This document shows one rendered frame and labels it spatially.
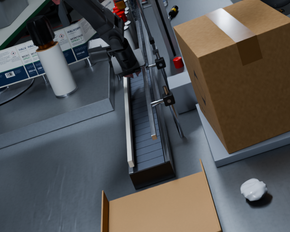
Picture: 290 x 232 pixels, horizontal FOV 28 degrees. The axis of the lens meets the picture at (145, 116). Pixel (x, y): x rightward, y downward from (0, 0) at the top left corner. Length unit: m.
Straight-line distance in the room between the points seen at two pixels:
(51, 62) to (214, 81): 0.87
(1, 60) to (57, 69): 0.34
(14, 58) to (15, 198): 0.80
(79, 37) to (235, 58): 1.06
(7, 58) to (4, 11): 1.79
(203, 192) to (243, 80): 0.28
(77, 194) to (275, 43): 0.65
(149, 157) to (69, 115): 0.57
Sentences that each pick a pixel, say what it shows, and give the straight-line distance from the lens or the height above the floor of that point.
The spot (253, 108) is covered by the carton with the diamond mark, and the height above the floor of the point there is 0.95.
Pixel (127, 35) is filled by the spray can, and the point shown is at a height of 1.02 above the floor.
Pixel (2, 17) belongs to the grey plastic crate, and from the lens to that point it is 4.15.
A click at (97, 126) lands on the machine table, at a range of 1.92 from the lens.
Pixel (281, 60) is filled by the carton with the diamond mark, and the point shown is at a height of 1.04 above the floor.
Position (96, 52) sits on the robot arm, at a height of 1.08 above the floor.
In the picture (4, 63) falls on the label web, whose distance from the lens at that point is 2.38.
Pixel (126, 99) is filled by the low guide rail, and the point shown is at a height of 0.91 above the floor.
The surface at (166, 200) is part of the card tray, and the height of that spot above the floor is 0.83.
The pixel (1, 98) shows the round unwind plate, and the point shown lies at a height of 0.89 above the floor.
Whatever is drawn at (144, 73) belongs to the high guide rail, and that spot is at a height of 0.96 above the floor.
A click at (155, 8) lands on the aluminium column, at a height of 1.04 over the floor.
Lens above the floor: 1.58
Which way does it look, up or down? 24 degrees down
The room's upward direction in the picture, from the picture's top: 21 degrees counter-clockwise
